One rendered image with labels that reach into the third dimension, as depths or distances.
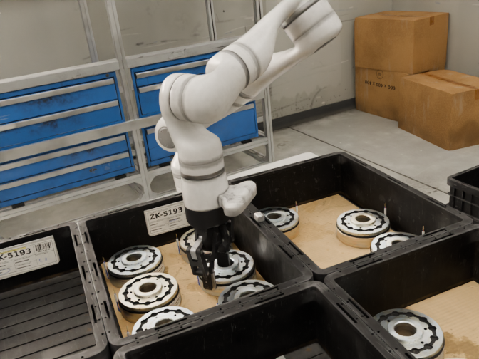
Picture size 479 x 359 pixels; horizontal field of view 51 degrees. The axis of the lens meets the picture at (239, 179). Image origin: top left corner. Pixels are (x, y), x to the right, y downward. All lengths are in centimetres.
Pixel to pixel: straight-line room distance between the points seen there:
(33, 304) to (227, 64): 55
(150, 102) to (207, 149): 208
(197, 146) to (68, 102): 199
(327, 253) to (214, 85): 42
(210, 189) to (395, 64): 354
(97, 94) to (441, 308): 219
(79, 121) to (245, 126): 98
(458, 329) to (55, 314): 65
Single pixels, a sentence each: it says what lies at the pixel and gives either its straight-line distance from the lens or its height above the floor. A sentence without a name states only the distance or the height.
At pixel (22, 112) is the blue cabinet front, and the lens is 270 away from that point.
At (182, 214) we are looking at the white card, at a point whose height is 89.
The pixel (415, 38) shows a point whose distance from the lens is 410.
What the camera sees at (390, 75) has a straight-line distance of 428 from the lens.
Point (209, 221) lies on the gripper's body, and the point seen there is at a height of 99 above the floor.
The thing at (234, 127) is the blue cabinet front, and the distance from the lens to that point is 306.
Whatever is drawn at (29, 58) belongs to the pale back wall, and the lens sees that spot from 353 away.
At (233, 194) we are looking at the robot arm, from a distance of 78.
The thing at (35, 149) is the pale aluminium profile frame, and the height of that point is 59.
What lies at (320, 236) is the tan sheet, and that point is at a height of 83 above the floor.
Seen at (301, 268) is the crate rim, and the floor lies 93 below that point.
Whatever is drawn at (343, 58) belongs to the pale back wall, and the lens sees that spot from 454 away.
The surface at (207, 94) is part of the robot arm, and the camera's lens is 71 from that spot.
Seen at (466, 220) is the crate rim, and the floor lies 93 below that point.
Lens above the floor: 136
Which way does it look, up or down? 24 degrees down
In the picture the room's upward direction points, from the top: 6 degrees counter-clockwise
